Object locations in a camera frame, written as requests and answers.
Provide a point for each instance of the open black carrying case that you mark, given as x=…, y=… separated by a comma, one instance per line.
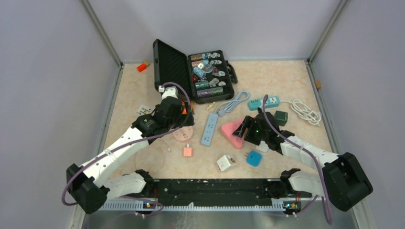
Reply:
x=206, y=77

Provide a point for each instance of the white cartoon plug adapter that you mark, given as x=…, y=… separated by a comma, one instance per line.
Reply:
x=226, y=162

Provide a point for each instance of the small white plastic connector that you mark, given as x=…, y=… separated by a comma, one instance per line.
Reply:
x=210, y=105

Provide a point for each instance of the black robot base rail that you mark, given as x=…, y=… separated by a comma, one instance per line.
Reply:
x=218, y=192

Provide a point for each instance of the white charger plug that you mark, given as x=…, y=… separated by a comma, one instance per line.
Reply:
x=263, y=147

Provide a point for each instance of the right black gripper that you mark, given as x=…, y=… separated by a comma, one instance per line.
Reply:
x=250, y=122

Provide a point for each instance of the white multi-hole adapter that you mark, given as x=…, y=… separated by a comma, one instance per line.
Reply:
x=143, y=110

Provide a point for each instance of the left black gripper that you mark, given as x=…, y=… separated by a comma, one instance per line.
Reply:
x=183, y=119

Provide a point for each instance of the round pink power socket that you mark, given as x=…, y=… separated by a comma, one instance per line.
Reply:
x=184, y=134

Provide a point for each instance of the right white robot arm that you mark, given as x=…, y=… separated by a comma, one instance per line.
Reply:
x=340, y=178

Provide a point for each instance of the blue charger plug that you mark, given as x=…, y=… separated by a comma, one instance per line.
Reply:
x=253, y=158

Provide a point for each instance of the light blue power strip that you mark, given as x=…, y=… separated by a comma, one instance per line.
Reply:
x=209, y=129

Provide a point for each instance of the pink triangular power socket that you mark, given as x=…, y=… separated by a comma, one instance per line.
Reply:
x=228, y=129

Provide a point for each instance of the dark green cube plug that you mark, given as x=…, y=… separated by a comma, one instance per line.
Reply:
x=281, y=118

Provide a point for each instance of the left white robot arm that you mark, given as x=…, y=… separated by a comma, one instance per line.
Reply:
x=90, y=186

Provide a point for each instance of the red small block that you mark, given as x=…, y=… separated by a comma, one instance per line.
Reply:
x=142, y=67

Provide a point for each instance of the small salmon charger plug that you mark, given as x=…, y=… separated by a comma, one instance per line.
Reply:
x=187, y=151

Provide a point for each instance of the orange tape dispenser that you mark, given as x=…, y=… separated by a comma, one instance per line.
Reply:
x=187, y=108

